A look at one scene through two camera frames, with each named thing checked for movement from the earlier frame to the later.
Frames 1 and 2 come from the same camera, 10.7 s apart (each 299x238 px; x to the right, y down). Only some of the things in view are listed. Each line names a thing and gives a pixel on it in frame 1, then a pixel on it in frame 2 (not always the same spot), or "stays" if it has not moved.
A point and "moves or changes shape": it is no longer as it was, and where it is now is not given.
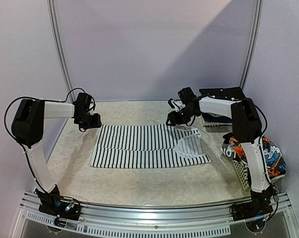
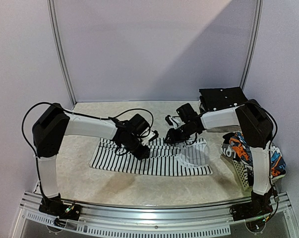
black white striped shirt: (132, 145) moves or changes shape
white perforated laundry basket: (241, 175) stays
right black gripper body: (172, 119) -> (173, 135)
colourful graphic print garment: (232, 148) stays
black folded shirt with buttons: (233, 92) stays
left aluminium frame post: (58, 46) stays
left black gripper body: (89, 122) -> (131, 146)
